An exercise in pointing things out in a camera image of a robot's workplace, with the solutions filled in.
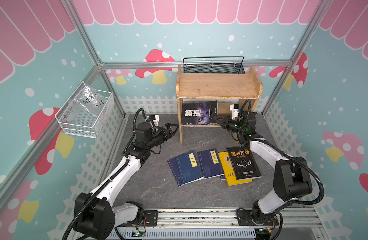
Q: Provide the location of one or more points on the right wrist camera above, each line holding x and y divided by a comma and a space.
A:
235, 109

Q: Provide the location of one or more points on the black wire mesh basket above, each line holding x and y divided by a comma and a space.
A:
213, 65

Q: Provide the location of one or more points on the yellow cartoon book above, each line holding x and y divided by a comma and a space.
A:
229, 174

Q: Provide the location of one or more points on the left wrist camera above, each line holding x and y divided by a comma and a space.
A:
153, 120

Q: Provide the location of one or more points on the wooden two-tier bookshelf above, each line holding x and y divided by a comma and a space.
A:
209, 86

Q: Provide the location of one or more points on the black wolf book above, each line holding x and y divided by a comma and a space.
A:
199, 113

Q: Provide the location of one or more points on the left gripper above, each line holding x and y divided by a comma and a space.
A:
167, 136

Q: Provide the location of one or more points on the dark blue book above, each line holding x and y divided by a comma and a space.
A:
186, 168
210, 164

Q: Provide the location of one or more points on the black deer antler book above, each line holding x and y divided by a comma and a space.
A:
243, 163

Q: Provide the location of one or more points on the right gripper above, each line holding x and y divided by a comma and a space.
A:
229, 123

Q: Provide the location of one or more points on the clear plastic bag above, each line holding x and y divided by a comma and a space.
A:
90, 100

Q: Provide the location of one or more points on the dark blue book left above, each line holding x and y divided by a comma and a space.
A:
186, 168

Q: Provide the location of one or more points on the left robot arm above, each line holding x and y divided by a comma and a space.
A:
94, 214

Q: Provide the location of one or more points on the dark blue book right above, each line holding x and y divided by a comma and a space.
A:
210, 164

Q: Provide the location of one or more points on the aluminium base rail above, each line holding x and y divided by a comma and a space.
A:
214, 224

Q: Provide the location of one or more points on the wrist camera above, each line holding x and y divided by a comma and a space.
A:
153, 120
235, 109

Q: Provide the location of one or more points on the white wire mesh basket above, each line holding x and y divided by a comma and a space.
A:
75, 121

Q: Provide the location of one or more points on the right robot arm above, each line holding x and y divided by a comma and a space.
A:
293, 182

